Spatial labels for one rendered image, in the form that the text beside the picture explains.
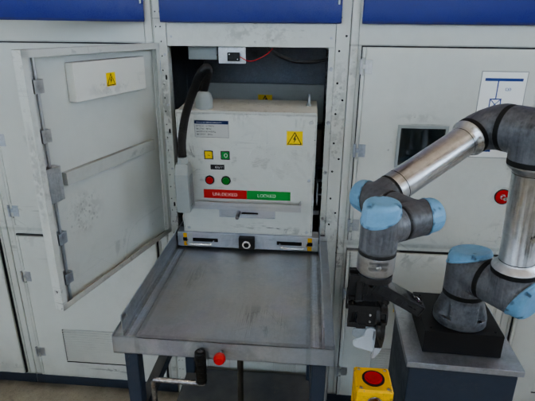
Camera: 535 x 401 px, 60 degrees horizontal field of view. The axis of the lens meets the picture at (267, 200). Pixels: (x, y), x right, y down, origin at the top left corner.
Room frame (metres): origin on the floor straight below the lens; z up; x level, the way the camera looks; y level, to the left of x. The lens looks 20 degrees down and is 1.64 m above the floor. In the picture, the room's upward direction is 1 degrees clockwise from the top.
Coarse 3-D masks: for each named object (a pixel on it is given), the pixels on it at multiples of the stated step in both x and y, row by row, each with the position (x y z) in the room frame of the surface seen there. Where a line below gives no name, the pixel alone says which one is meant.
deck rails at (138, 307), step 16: (176, 240) 1.64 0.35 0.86; (160, 256) 1.44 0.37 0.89; (176, 256) 1.56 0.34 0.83; (320, 256) 1.45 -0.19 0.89; (160, 272) 1.43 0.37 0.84; (320, 272) 1.37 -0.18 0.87; (144, 288) 1.27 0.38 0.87; (160, 288) 1.33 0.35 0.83; (320, 288) 1.31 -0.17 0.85; (128, 304) 1.14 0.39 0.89; (144, 304) 1.24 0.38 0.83; (320, 304) 1.25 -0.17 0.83; (128, 320) 1.13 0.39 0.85; (144, 320) 1.16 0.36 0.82; (320, 320) 1.16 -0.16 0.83; (128, 336) 1.08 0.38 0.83; (320, 336) 1.09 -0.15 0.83
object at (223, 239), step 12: (180, 228) 1.66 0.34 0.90; (180, 240) 1.63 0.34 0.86; (204, 240) 1.63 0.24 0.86; (216, 240) 1.62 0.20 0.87; (228, 240) 1.62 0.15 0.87; (264, 240) 1.61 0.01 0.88; (276, 240) 1.60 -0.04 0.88; (288, 240) 1.60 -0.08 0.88; (300, 240) 1.60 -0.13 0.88; (312, 240) 1.59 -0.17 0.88
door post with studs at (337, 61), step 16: (336, 32) 1.72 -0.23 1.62; (336, 48) 1.71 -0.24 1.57; (336, 64) 1.71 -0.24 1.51; (336, 80) 1.71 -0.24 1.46; (336, 96) 1.71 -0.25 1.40; (336, 112) 1.71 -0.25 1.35; (336, 128) 1.71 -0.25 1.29; (336, 144) 1.71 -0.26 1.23; (336, 160) 1.71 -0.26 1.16; (336, 176) 1.71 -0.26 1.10; (336, 192) 1.71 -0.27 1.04; (336, 208) 1.71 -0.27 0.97; (336, 224) 1.71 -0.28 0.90
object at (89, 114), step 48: (48, 48) 1.28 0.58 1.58; (96, 48) 1.44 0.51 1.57; (144, 48) 1.68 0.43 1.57; (48, 96) 1.28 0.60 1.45; (96, 96) 1.42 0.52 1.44; (144, 96) 1.70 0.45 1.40; (48, 144) 1.23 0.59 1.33; (96, 144) 1.44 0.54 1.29; (144, 144) 1.65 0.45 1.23; (48, 192) 1.19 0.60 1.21; (96, 192) 1.41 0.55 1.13; (144, 192) 1.66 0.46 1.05; (48, 240) 1.19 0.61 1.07; (96, 240) 1.38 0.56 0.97; (144, 240) 1.63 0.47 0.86
